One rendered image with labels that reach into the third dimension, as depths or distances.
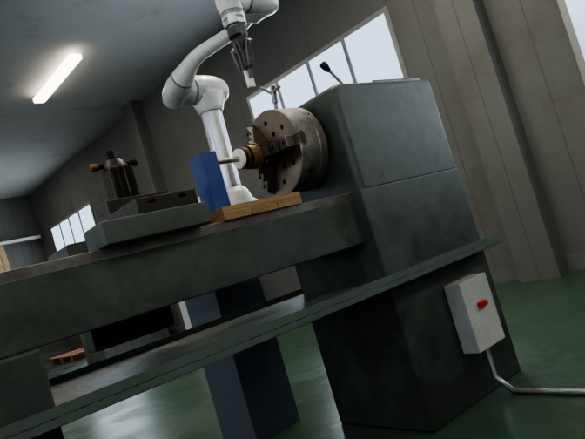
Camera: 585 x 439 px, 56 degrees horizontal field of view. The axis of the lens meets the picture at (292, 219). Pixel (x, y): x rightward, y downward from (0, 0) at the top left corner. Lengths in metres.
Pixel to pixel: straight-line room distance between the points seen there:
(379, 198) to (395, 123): 0.34
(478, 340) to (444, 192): 0.58
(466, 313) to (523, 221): 2.34
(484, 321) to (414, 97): 0.91
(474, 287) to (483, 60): 2.57
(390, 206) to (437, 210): 0.26
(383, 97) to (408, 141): 0.20
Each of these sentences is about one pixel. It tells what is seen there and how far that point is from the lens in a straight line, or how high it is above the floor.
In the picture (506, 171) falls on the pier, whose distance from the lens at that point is 4.38.
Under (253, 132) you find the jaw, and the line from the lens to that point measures 2.03.
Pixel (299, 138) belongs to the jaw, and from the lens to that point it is 1.89.
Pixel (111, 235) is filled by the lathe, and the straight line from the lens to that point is 1.39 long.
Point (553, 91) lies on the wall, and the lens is 4.42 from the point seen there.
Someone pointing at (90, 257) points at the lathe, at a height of 0.85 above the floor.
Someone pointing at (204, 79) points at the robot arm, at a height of 1.60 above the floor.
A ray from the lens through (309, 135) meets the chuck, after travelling 1.91.
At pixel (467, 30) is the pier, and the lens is 4.52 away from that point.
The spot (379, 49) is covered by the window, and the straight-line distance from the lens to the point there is 5.12.
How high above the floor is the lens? 0.73
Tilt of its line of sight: 3 degrees up
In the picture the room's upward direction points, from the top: 16 degrees counter-clockwise
